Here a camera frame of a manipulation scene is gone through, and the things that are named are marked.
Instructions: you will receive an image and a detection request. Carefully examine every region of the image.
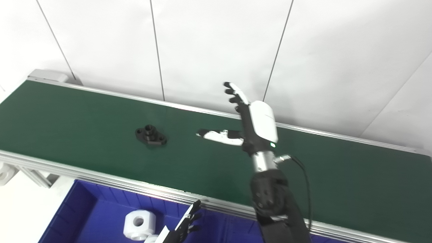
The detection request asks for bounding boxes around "aluminium conveyor leg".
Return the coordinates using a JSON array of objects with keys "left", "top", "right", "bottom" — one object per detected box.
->
[{"left": 20, "top": 166, "right": 52, "bottom": 188}]

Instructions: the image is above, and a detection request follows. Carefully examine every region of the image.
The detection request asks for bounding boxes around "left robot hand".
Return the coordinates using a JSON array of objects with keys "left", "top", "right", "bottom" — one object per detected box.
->
[{"left": 157, "top": 200, "right": 202, "bottom": 243}]

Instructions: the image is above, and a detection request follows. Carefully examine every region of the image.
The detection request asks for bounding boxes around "black flanged machined part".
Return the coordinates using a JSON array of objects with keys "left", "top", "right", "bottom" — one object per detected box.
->
[{"left": 135, "top": 125, "right": 167, "bottom": 146}]

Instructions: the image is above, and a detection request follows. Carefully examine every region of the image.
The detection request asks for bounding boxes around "green conveyor belt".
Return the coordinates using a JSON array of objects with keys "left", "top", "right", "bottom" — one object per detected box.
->
[
  {"left": 0, "top": 80, "right": 432, "bottom": 243},
  {"left": 0, "top": 77, "right": 432, "bottom": 243}
]

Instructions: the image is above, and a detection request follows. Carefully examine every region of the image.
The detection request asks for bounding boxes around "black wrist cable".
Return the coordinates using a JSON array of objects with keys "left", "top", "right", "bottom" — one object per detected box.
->
[{"left": 275, "top": 155, "right": 313, "bottom": 232}]

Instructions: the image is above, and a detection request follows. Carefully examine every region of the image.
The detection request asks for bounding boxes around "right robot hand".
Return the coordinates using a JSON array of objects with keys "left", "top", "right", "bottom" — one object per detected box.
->
[{"left": 196, "top": 82, "right": 279, "bottom": 156}]

